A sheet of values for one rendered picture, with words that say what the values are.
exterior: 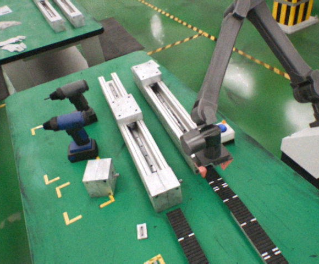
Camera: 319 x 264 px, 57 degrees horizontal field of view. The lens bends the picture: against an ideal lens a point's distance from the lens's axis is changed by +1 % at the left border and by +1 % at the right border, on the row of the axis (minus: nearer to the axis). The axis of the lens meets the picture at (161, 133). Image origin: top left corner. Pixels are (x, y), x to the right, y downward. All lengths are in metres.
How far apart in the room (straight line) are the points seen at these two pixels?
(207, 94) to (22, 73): 2.00
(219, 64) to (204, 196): 0.45
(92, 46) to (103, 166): 1.75
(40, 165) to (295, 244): 1.00
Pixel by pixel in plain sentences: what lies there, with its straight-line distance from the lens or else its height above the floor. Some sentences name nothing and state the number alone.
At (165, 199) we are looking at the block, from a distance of 0.98.
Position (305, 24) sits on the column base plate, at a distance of 4.23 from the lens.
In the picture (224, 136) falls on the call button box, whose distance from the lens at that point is 1.17.
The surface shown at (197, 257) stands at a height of 0.81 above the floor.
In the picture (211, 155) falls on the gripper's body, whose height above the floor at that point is 0.93.
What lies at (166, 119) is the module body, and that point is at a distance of 1.22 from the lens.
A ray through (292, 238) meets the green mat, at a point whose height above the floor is 0.78.
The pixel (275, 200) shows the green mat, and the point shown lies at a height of 0.78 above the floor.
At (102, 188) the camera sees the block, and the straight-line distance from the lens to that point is 1.08.
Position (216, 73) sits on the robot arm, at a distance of 0.95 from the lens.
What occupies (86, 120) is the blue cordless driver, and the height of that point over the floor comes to 0.97.
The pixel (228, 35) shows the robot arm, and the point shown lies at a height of 1.22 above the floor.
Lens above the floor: 1.62
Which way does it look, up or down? 41 degrees down
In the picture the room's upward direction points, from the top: 10 degrees counter-clockwise
